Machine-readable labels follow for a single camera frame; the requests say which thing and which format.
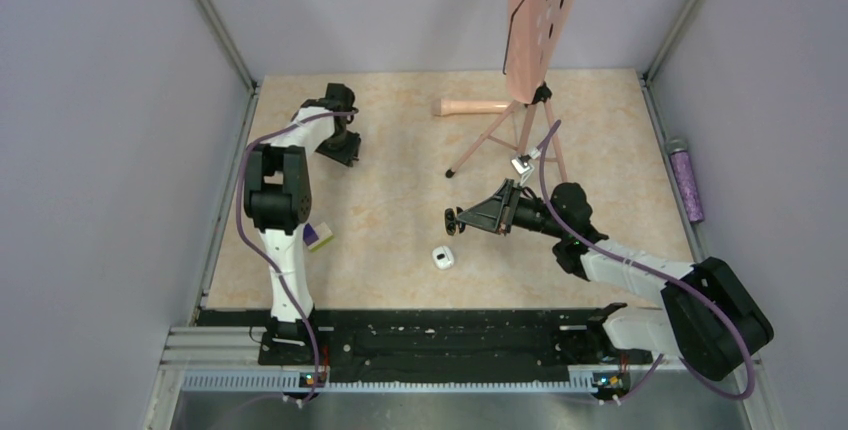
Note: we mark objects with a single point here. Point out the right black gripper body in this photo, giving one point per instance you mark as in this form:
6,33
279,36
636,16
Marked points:
529,214

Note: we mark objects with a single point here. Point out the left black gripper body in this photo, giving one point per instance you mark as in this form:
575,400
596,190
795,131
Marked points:
340,147

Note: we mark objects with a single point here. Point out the black earbud charging case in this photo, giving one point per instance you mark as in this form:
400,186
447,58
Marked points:
452,224

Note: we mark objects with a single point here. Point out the white earbud charging case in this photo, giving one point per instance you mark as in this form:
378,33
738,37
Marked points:
443,257

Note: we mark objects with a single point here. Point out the pink music stand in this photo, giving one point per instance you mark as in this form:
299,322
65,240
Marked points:
534,28

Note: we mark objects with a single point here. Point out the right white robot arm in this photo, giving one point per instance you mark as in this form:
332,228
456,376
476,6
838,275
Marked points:
701,312

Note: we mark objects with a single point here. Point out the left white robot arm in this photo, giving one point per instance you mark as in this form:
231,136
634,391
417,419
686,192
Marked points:
275,191

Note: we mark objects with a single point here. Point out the purple and wood blocks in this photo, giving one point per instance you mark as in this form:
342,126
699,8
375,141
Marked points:
316,236

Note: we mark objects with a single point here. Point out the purple glitter bottle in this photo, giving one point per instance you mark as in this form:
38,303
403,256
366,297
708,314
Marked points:
681,163

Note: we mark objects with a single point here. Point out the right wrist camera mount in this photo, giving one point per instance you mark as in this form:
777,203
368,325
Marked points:
524,166

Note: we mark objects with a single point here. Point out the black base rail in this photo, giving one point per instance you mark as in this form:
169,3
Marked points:
492,347

